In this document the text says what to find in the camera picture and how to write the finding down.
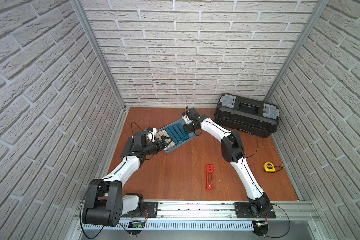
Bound blue plastic storage tray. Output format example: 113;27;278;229
158;119;196;154

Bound teal pliers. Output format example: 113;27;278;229
177;123;189;140
166;126;179;145
173;125;187;141
169;126;182;143

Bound red pliers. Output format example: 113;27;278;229
206;165;215;190

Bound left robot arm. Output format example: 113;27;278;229
81;131;175;227

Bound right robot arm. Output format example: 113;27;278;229
182;108;272;218

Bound black plastic toolbox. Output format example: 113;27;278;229
215;93;280;138

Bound yellow tape measure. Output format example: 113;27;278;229
264;162;276;173

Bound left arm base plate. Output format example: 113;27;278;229
141;201;159;218

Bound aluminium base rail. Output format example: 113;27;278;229
66;200;323;240

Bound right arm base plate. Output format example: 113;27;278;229
234;202;276;219

